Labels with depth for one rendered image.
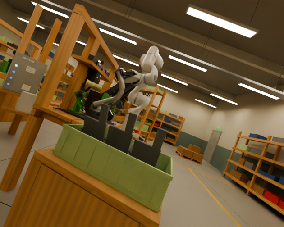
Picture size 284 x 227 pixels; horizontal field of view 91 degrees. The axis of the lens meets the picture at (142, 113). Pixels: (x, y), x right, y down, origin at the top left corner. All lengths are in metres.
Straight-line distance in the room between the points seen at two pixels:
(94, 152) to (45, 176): 0.26
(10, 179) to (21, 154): 0.26
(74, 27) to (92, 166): 1.35
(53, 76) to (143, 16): 4.82
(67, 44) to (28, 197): 1.28
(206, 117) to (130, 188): 11.38
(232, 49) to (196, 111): 6.44
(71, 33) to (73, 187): 1.38
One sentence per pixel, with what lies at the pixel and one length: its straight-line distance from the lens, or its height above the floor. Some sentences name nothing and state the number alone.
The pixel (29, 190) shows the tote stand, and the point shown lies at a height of 0.61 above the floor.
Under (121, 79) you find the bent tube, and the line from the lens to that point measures 0.79.
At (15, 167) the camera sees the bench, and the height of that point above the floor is 0.25.
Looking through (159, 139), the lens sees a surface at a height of 1.08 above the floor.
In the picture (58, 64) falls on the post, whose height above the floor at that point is 1.32.
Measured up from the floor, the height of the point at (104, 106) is 1.13.
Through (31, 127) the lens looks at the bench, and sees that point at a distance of 1.71.
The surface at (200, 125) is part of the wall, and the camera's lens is 11.78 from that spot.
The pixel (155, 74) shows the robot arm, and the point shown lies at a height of 1.45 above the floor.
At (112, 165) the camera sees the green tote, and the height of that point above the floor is 0.88.
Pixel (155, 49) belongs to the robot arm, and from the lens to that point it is 1.25.
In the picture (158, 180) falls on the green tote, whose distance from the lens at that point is 0.68.
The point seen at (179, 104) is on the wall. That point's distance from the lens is 11.30.
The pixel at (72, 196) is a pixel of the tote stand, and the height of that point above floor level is 0.70.
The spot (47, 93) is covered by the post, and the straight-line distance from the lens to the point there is 1.63.
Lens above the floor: 1.15
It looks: 1 degrees up
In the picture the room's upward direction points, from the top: 22 degrees clockwise
